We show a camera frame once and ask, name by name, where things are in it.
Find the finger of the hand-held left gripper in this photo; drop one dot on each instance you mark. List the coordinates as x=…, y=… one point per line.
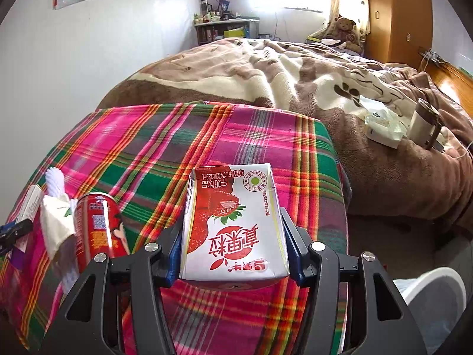
x=20, y=227

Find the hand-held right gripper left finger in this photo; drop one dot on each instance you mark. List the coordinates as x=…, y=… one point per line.
x=173, y=271

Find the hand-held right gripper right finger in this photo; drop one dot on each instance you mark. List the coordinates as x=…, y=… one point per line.
x=295, y=259

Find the strawberry milk carton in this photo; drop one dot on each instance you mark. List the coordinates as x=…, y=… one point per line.
x=236, y=229

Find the white round trash bin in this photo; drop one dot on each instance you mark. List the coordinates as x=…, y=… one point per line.
x=432, y=303

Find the white purple medicine box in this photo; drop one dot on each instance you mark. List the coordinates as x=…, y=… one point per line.
x=31, y=207

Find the white crumpled tissue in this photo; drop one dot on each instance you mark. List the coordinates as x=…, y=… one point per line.
x=55, y=225

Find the white rolled towel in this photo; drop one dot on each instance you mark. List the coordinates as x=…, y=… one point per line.
x=55, y=181

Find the red drink can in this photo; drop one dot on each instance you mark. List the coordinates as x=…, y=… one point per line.
x=99, y=225

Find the plaid cloth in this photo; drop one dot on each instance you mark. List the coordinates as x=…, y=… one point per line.
x=147, y=148

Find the white tissue pack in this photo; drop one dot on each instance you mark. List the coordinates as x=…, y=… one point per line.
x=384, y=125

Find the brown cream patterned blanket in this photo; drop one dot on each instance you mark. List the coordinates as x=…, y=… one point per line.
x=258, y=77

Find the white thermos mug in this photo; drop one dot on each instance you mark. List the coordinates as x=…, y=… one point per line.
x=421, y=122

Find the brown fleece blanket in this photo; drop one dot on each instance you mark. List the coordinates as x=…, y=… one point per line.
x=454, y=96

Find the brown teddy bear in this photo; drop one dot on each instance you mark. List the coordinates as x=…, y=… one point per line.
x=343, y=31

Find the green box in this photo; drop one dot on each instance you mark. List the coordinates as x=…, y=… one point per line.
x=234, y=32

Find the dark shelf unit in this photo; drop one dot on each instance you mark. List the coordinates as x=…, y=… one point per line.
x=207, y=33

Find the power strip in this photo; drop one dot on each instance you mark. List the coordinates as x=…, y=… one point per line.
x=432, y=56

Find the row of cosmetic bottles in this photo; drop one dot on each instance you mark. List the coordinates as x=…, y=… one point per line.
x=210, y=14

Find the patterned curtain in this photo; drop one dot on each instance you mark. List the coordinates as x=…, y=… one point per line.
x=351, y=0

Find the wooden wardrobe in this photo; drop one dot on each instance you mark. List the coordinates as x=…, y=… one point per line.
x=399, y=14

